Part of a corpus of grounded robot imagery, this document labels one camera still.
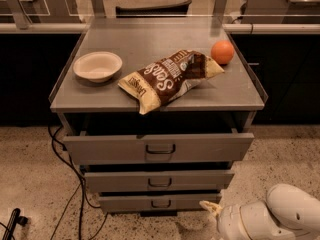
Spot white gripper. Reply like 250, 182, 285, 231
199, 200, 249, 240

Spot grey bottom drawer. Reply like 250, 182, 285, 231
98, 193, 221, 213

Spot grey drawer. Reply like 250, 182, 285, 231
85, 170, 234, 192
64, 133, 254, 165
98, 193, 221, 213

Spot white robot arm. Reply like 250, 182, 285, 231
199, 184, 320, 240

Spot grey middle drawer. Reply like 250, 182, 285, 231
85, 170, 234, 192

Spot grey metal drawer cabinet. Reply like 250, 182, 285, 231
48, 18, 269, 218

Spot grey top drawer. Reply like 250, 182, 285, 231
64, 133, 254, 165

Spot brown yellow chip bag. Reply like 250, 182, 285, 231
118, 50, 224, 115

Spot orange fruit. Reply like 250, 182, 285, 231
211, 40, 235, 65

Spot white paper bowl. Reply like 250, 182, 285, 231
73, 51, 122, 83

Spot black object on floor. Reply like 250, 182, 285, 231
1, 208, 28, 240

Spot black chair back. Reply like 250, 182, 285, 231
115, 0, 192, 18

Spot grey counter in background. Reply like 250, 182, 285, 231
241, 0, 320, 24

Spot clear acrylic barrier panel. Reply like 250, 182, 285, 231
0, 0, 320, 30

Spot black floor cables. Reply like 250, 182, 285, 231
47, 123, 109, 240

